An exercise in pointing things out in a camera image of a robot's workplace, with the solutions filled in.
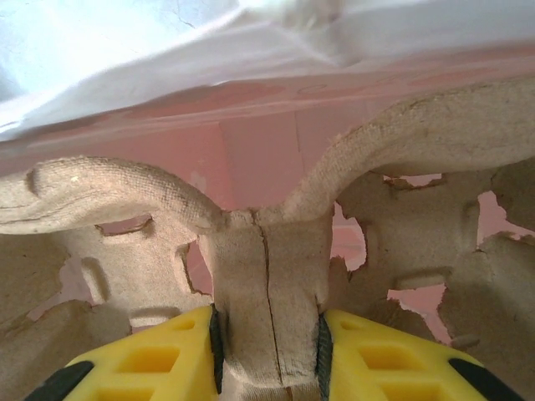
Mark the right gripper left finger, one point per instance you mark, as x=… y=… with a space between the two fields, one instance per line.
x=146 y=359

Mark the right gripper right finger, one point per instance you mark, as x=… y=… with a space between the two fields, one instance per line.
x=388 y=363

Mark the brown pulp cup carrier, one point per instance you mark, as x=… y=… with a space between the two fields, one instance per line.
x=267 y=271

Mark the red and white paper bag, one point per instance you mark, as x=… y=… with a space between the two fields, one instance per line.
x=259 y=158

